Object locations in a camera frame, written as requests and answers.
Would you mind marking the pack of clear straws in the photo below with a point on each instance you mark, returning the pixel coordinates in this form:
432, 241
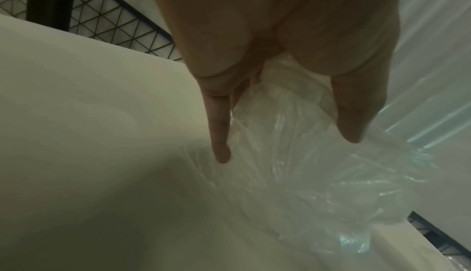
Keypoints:
294, 162

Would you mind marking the person's left hand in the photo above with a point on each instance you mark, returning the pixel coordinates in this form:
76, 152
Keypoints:
276, 10

